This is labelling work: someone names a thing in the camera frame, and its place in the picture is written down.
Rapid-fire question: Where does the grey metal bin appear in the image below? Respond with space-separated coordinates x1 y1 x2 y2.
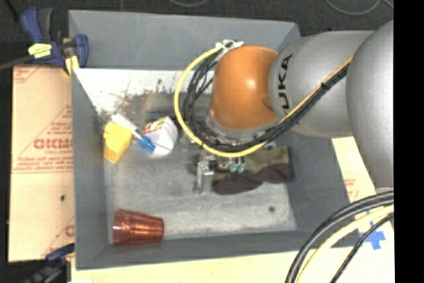
68 9 352 269

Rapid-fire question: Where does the red-brown ribbed cup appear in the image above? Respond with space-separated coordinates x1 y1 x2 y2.
111 208 165 247

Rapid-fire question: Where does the olive and brown cloth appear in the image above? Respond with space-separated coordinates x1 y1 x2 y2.
211 146 295 196

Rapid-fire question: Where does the white and blue pen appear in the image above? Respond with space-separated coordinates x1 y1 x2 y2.
111 113 173 152

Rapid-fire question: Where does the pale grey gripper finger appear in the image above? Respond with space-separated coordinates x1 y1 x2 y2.
193 161 206 194
201 166 215 194

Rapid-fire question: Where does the white packet with coloured print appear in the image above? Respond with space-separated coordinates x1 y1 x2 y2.
141 115 180 160

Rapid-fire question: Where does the yellow block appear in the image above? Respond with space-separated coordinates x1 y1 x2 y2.
103 121 134 164

